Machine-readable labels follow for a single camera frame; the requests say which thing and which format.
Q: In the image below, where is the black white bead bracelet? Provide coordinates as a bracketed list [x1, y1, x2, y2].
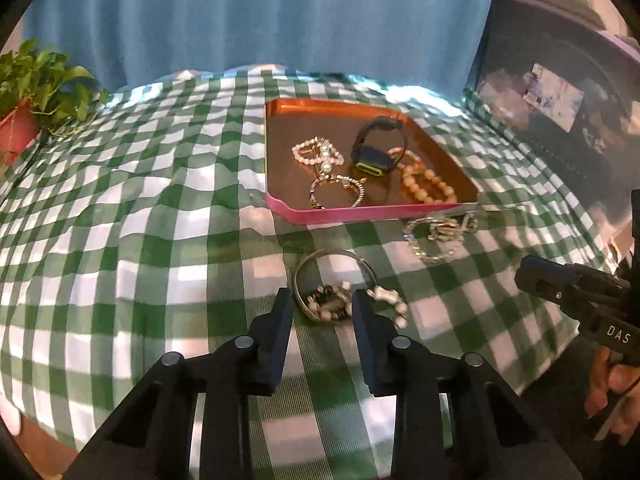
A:
[305, 280, 410, 330]

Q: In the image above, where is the silver bangle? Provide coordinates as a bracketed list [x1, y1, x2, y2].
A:
[291, 249, 378, 326]

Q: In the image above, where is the pastel bead bracelet with charm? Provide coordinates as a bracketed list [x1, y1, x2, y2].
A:
[426, 219, 464, 244]

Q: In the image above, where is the clear crystal bead bracelet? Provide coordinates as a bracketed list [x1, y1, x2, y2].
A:
[401, 213, 467, 265]

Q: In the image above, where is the large orange bead bracelet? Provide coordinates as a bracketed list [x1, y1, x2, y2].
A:
[399, 161, 459, 206]

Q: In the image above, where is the silver black bead charm bracelet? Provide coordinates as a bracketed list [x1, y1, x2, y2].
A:
[308, 173, 368, 210]

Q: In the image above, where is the white pearl bracelet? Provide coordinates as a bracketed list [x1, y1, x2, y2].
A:
[290, 135, 346, 174]

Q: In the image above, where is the person's right hand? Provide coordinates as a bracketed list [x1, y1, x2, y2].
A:
[585, 346, 640, 445]

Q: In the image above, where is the silver metal hair clip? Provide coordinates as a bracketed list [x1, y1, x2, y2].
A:
[458, 211, 478, 234]

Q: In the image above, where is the green white checkered tablecloth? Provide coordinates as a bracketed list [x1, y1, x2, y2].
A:
[1, 70, 613, 450]

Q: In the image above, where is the copper tray with pink rim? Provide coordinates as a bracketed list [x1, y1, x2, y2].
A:
[265, 98, 478, 226]

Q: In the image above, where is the dark bag with label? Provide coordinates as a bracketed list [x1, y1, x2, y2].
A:
[470, 0, 639, 252]

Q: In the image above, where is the black green smart watch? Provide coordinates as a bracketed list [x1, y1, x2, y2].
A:
[350, 116, 408, 178]

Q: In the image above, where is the blue curtain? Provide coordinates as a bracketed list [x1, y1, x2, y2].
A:
[23, 0, 491, 96]

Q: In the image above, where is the green potted plant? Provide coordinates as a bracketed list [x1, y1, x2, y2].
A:
[1, 39, 110, 136]

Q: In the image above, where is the red flower pot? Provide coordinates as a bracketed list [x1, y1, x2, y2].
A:
[0, 100, 40, 166]

